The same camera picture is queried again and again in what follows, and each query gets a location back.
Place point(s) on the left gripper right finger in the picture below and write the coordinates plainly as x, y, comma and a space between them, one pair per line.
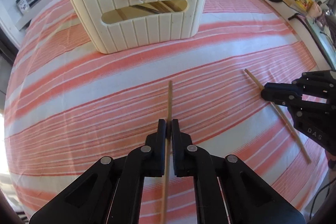
226, 189

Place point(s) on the pink striped table cloth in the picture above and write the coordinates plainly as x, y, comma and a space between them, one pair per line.
67, 105

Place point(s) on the wooden chopstick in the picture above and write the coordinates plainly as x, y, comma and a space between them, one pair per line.
285, 119
165, 183

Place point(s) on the yellow snack packet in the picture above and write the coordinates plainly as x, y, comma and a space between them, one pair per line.
304, 4

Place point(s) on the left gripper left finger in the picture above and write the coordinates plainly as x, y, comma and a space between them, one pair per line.
110, 190

